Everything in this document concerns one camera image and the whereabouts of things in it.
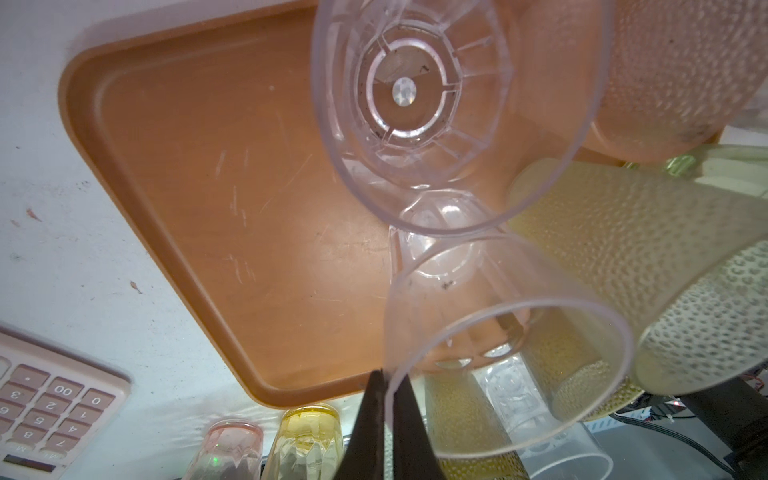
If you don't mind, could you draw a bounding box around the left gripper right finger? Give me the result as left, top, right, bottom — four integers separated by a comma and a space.
393, 377, 446, 480

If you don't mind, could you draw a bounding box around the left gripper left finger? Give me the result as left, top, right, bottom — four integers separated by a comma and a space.
333, 370, 385, 480

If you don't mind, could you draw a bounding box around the frosted pale green tumbler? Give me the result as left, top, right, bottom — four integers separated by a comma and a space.
510, 162, 767, 395

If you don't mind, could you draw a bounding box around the frosted pink tumbler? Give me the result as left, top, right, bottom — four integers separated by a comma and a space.
584, 1, 767, 163

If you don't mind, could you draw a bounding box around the dark olive glass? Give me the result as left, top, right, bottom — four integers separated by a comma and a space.
425, 373, 529, 479

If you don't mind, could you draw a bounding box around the clear stemmed glass front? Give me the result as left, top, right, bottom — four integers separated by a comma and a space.
475, 355, 614, 480

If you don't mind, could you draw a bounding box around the light green ribbed glass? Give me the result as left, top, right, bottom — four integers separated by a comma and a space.
624, 144, 767, 200

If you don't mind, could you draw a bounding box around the orange rectangular tray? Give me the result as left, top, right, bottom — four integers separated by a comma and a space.
59, 1, 394, 407

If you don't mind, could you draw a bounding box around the yellow glass front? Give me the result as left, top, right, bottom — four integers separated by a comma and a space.
261, 404, 344, 480

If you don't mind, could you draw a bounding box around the pink glass front left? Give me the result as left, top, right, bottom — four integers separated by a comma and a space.
182, 420, 264, 480

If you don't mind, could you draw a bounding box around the pink white calculator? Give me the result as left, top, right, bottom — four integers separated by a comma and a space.
1, 327, 131, 479

